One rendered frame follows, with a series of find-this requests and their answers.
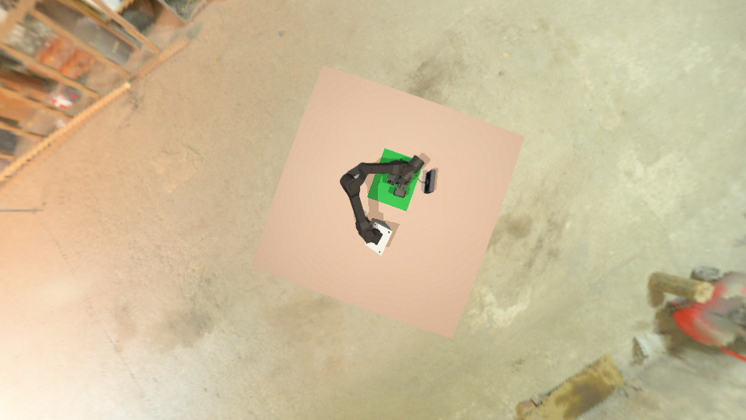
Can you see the green circuit board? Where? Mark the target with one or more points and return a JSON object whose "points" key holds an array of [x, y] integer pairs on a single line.
{"points": [[383, 192]]}

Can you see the black computer fan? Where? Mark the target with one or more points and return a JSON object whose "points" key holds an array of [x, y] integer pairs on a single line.
{"points": [[429, 181]]}

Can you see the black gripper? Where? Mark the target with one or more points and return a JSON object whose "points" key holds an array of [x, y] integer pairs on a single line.
{"points": [[399, 191]]}

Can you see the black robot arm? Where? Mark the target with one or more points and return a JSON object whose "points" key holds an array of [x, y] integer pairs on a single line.
{"points": [[352, 185]]}

